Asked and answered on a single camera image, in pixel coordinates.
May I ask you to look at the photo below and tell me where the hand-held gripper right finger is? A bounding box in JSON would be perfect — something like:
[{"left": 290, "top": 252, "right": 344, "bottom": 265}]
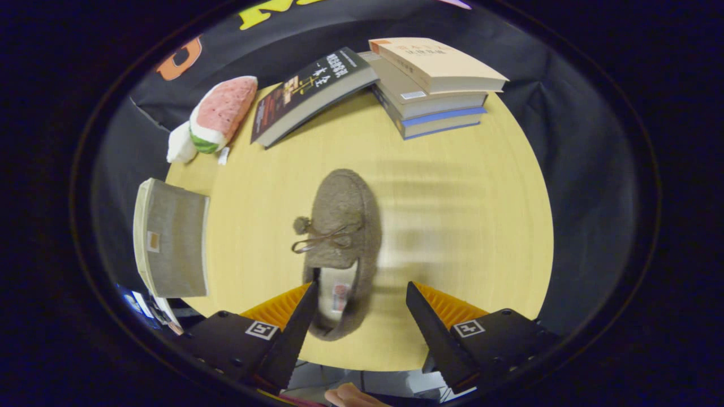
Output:
[{"left": 405, "top": 281, "right": 562, "bottom": 396}]

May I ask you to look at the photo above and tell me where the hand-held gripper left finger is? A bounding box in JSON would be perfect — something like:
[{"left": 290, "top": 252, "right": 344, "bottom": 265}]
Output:
[{"left": 181, "top": 281, "right": 320, "bottom": 393}]

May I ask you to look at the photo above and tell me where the brown fuzzy shoe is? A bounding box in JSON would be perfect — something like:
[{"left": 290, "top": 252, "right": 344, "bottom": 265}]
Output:
[{"left": 291, "top": 168, "right": 383, "bottom": 341}]

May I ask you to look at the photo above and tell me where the grey fabric storage box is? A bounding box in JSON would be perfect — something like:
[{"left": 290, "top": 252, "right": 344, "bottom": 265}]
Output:
[{"left": 133, "top": 178, "right": 211, "bottom": 299}]

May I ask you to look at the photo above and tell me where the blue printed box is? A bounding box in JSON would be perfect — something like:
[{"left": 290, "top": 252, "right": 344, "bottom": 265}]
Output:
[{"left": 118, "top": 284, "right": 149, "bottom": 318}]

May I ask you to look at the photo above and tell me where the white flat device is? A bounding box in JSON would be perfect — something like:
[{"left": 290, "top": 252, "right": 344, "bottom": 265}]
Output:
[{"left": 144, "top": 291, "right": 183, "bottom": 335}]

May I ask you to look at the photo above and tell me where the blue cover book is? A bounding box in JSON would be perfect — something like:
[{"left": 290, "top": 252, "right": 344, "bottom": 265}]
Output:
[{"left": 372, "top": 85, "right": 488, "bottom": 140}]

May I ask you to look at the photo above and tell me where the white plush toy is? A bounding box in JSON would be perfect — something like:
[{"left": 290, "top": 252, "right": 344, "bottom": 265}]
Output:
[{"left": 166, "top": 120, "right": 199, "bottom": 164}]

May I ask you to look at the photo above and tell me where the watermelon slice plush toy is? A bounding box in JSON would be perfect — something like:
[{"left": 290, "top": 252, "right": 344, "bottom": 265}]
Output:
[{"left": 188, "top": 76, "right": 259, "bottom": 166}]

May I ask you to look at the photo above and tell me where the black cover book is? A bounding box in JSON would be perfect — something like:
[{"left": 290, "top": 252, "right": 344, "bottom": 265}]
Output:
[{"left": 251, "top": 47, "right": 381, "bottom": 149}]

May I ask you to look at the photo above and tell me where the grey cover book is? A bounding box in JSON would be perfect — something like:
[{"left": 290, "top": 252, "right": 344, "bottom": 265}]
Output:
[{"left": 359, "top": 51, "right": 489, "bottom": 120}]

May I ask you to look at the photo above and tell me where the beige cover book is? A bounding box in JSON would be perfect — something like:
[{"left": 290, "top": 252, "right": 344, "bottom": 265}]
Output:
[{"left": 368, "top": 37, "right": 510, "bottom": 94}]

